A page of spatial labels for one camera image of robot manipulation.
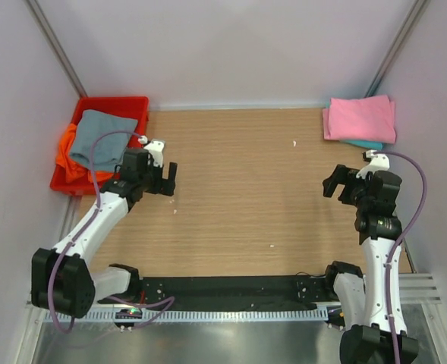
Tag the teal folded t shirt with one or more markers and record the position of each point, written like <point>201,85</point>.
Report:
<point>365,144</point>

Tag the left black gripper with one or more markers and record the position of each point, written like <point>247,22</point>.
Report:
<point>163,186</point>

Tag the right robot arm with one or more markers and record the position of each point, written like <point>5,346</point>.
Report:
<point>375,330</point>

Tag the pink t shirt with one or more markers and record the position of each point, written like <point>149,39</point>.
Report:
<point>370,119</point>

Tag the grey t shirt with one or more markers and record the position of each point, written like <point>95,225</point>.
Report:
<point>103,136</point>

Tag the slotted cable duct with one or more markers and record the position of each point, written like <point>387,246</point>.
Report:
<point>118,314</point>

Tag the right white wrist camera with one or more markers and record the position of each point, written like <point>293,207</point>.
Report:
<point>376,161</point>

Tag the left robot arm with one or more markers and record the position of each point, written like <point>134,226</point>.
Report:
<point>60,276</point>

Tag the corner metal post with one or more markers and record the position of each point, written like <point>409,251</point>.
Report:
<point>406,29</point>
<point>55,45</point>

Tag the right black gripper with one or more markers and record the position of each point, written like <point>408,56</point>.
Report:
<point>331,183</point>

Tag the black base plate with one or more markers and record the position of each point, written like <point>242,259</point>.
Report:
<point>298,288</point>

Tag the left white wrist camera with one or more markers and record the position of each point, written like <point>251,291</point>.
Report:
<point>156,149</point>

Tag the left corner metal post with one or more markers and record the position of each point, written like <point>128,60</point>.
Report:
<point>55,45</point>

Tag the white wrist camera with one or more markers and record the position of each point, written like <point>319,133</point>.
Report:
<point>156,149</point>
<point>376,161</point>

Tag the orange t shirt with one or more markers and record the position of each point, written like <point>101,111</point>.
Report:
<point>74,171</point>

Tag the right corner metal post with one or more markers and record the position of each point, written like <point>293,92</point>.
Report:
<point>406,29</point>

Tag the red plastic bin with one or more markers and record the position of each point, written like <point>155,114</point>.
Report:
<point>135,107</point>

